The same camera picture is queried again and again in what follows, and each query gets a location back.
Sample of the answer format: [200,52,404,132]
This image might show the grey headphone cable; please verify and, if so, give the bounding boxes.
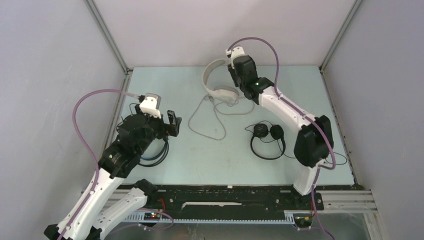
[187,94,256,141]

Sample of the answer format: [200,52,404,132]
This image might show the white cable duct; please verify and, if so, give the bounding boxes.
[122,211,299,225]

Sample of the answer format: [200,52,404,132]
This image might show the right aluminium frame post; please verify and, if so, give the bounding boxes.
[319,0,366,183]

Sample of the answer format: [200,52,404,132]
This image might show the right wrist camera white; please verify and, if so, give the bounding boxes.
[226,46,246,69]

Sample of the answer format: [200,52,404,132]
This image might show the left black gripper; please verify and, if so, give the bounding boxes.
[136,104,182,154]

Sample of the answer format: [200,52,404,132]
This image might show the black on-ear headphones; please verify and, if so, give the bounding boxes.
[244,120,297,161]

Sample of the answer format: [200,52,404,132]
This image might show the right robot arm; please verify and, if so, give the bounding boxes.
[227,54,334,209]

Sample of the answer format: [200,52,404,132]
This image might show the white over-ear headphones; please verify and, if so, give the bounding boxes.
[202,58,240,103]

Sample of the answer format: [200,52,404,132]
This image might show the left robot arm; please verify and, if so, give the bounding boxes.
[44,110,182,240]

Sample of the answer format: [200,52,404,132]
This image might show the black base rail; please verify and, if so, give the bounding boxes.
[146,185,324,221]

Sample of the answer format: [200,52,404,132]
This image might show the black headphones with blue cable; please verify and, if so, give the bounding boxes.
[115,102,170,167]

